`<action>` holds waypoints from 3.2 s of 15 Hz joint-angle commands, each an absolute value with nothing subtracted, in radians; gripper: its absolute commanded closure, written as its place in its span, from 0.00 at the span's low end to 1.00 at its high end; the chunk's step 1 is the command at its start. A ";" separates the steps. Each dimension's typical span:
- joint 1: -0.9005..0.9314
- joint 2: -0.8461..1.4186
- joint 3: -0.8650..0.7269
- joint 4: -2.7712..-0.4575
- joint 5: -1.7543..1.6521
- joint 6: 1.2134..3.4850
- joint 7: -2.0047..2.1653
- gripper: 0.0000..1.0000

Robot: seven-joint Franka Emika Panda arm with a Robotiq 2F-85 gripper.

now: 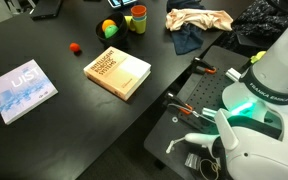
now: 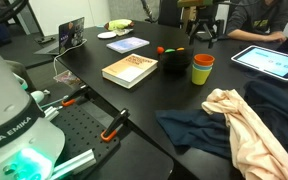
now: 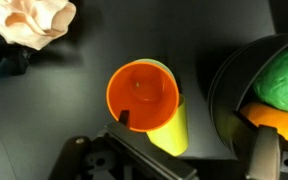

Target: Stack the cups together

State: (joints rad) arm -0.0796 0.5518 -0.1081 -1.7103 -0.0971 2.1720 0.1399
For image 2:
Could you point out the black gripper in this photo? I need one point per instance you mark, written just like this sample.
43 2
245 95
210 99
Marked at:
205 20

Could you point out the blue plastic cup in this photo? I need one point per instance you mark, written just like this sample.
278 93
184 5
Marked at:
202 67

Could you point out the yellow plastic cup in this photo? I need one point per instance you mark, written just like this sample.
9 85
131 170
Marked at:
201 77

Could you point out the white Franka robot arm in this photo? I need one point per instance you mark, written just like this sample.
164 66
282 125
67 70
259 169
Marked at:
4 106

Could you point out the person bare forearm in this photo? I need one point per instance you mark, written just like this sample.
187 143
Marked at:
247 35

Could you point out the person bare hand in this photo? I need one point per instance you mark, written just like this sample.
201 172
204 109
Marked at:
276 36

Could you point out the green toy fruit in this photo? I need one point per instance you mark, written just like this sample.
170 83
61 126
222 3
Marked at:
170 50

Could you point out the black bowl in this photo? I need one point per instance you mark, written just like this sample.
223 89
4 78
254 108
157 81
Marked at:
175 61

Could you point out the black office chair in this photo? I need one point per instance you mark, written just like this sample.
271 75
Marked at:
170 13

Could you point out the small red ball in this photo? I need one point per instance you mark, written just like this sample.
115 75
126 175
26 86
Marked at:
160 50

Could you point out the person in dark hoodie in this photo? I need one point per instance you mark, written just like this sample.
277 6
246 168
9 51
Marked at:
260 15

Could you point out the white tablet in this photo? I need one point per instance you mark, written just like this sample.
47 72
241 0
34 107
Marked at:
270 61

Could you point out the pale blue UIST book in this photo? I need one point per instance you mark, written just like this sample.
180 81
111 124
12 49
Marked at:
127 45

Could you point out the tan Intelligent Robotic Systems book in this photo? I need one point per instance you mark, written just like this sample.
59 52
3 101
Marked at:
130 70

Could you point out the white wrapped packet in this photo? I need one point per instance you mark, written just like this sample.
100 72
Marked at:
122 32

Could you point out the dark blue cloth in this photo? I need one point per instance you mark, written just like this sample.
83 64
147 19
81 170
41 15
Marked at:
190 130

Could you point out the white round plate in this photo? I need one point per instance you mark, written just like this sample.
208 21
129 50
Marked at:
106 35

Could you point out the peach cloth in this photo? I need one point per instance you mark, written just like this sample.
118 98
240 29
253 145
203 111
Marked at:
250 133

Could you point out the black clamp orange tip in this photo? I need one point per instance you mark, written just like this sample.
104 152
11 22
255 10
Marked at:
75 96
115 125

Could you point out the laptop with stickers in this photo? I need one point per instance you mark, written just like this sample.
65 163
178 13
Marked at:
71 31

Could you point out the small clear plastic bag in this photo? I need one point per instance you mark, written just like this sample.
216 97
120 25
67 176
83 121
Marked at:
67 79

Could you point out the black perforated breadboard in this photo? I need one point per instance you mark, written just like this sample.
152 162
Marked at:
80 133

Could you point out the silver aluminium extrusion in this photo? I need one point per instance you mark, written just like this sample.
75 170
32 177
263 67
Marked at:
77 161

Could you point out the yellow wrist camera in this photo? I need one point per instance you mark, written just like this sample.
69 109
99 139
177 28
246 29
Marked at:
194 3

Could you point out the small silver bracket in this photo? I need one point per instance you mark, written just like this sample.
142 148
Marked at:
51 113

